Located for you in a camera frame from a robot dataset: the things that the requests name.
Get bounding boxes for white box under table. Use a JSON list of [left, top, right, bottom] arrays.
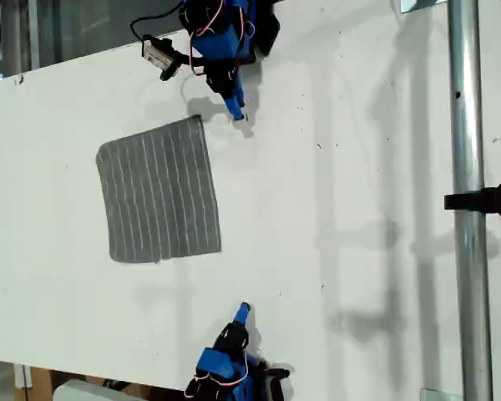
[[52, 378, 151, 401]]

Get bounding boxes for grey striped towel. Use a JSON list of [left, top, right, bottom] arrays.
[[95, 115, 224, 266]]

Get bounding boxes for steel post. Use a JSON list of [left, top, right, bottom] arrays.
[[447, 0, 495, 401]]

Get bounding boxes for arm camera box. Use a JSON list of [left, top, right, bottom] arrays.
[[140, 34, 181, 82]]

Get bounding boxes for wooden table leg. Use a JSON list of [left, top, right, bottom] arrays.
[[24, 367, 53, 401]]

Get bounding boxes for black camera cable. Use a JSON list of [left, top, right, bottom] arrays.
[[129, 1, 185, 43]]

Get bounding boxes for black clamp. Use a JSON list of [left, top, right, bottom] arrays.
[[443, 177, 501, 222]]

